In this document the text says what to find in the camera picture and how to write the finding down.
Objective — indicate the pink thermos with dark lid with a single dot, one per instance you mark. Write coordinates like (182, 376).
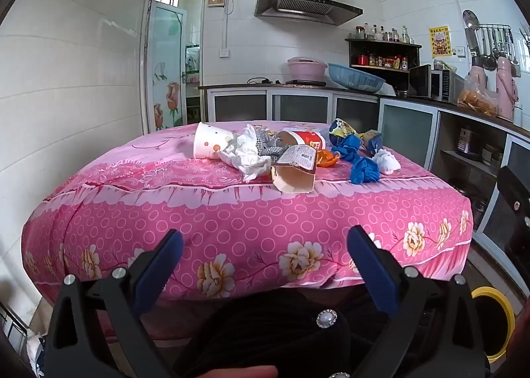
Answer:
(478, 78)

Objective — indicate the glass door with rose print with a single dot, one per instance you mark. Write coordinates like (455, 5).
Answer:
(165, 72)

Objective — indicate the pink lidded basin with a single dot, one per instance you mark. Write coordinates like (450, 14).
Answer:
(308, 67)

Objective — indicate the plastic bag of fried snacks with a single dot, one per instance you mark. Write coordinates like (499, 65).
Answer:
(476, 100)

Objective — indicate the stack of bowls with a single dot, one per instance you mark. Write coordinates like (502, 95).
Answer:
(492, 156)

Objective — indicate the white wall socket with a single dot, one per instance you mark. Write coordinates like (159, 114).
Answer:
(223, 52)

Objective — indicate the silver microwave oven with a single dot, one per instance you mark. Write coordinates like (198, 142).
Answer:
(426, 82)

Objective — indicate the large white tissue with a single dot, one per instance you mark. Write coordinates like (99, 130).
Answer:
(248, 158)

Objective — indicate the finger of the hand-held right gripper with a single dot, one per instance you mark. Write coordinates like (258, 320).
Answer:
(513, 196)

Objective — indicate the yellow snack wrapper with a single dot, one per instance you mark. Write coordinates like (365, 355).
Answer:
(371, 140)

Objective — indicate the small white tissue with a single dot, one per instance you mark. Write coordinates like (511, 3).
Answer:
(387, 160)

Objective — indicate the orange peel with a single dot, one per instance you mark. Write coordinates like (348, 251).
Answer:
(327, 158)

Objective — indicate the row of seasoning bottles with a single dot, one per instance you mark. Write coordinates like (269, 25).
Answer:
(385, 34)

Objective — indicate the person's left hand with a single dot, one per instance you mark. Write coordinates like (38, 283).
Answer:
(248, 372)

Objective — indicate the dark wooden corner shelf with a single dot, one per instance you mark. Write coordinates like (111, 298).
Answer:
(383, 45)

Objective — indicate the rack of hanging kitchen utensils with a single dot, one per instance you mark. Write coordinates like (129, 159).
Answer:
(490, 45)

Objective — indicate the row of seasoning jars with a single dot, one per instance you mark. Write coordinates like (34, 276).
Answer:
(383, 62)

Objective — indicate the silver mesh scrubber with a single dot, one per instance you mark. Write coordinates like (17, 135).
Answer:
(269, 144)

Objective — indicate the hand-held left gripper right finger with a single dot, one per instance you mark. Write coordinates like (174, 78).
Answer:
(372, 270)

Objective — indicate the silver rice cooker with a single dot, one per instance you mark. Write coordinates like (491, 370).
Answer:
(470, 144)

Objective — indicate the pink floral blanket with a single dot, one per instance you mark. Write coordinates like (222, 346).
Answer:
(207, 212)

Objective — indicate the orange paper carton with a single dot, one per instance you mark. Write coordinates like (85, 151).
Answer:
(294, 179)

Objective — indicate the white dotted paper cup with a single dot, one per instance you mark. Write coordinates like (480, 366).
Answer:
(209, 140)

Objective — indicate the red instant noodle cup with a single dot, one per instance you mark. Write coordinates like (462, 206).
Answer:
(308, 139)

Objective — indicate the tall pink thermos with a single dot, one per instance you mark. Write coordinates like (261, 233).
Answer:
(507, 90)

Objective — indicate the blue glove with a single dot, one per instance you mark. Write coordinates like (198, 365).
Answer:
(364, 171)
(345, 150)

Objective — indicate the blue yellow snack packet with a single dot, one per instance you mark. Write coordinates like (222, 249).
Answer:
(341, 127)

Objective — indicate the yellow wall poster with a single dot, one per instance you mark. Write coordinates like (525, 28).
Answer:
(439, 41)

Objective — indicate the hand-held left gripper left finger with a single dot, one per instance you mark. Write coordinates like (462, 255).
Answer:
(159, 270)

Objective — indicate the black induction cooker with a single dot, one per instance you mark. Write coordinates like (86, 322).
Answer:
(306, 82)

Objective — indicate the blue plastic basket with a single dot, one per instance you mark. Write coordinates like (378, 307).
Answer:
(356, 78)

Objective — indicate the yellow rimmed waste bin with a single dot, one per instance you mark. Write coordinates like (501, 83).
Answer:
(503, 307)

